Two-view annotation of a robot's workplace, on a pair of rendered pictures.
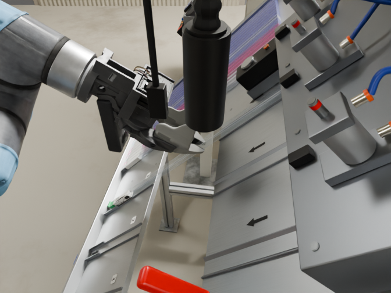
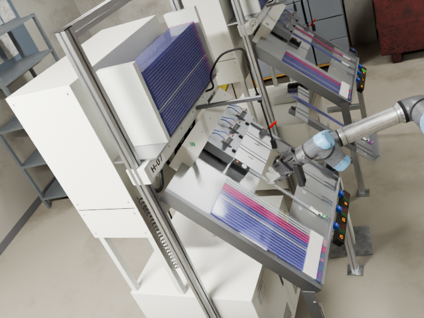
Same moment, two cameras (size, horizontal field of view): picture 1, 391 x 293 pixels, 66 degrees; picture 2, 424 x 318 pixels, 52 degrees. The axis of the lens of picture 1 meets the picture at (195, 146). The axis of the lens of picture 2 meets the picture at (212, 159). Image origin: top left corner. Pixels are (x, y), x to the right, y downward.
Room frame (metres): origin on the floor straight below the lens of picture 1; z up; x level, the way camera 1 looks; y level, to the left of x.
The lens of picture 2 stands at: (1.89, 0.42, 2.08)
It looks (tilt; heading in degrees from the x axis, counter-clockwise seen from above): 30 degrees down; 203
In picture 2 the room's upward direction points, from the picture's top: 22 degrees counter-clockwise
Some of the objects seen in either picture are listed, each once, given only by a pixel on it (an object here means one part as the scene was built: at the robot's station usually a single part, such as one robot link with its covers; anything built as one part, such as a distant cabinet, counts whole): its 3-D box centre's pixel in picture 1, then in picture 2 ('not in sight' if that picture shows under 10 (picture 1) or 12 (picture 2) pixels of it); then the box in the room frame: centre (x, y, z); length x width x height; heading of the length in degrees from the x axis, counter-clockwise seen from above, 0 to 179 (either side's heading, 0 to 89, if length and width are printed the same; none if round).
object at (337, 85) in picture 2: not in sight; (293, 96); (-1.09, -0.03, 0.65); 1.01 x 0.73 x 1.29; 82
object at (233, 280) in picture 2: not in sight; (229, 281); (0.34, -0.42, 0.31); 0.70 x 0.65 x 0.62; 172
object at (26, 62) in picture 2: not in sight; (41, 113); (-1.51, -2.57, 0.86); 0.89 x 0.40 x 1.71; 0
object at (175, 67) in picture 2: not in sight; (170, 76); (0.29, -0.29, 1.52); 0.51 x 0.13 x 0.27; 172
